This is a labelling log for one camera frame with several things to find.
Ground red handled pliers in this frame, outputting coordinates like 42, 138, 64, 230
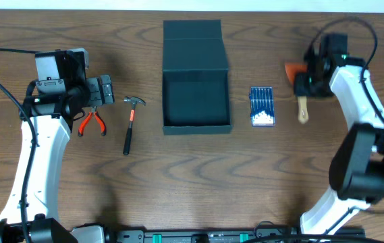
78, 106, 107, 138

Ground orange scraper wooden handle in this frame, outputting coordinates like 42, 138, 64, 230
285, 63, 309, 124

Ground small claw hammer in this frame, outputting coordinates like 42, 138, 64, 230
123, 97, 146, 155

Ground blue screwdriver set case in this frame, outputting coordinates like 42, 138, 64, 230
249, 86, 275, 127

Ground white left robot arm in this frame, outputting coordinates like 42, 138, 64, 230
0, 74, 115, 242

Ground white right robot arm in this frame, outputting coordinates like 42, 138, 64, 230
286, 47, 384, 235

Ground dark green open box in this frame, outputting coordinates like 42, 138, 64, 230
162, 20, 233, 135

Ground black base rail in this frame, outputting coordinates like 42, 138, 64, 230
116, 226, 366, 243

